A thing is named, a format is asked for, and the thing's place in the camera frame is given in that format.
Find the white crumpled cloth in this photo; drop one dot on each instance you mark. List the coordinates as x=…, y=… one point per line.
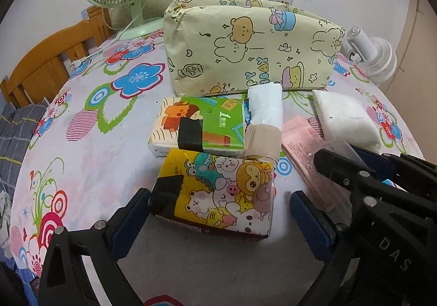
x=5, y=212

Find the white floor fan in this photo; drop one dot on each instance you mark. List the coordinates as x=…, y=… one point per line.
x=374, y=56

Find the pink sachet packet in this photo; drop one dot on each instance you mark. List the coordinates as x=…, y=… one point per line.
x=300, y=142

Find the yellow cartoon fabric box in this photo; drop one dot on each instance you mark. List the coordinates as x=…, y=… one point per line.
x=227, y=46

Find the white towel paper band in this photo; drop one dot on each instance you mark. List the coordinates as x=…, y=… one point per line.
x=263, y=136

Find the grey plaid pillow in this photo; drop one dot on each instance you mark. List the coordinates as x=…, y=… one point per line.
x=18, y=126

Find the green tissue pack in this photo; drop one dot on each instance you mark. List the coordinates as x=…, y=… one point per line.
x=213, y=125

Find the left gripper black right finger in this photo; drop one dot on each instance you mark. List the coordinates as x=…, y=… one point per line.
x=324, y=241

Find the beige wooden door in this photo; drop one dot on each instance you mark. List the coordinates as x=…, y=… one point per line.
x=412, y=89

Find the yellow cartoon tissue pack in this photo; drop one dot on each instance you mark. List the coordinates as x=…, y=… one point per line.
x=215, y=195

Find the floral tablecloth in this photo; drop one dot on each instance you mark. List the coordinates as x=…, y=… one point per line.
x=90, y=154

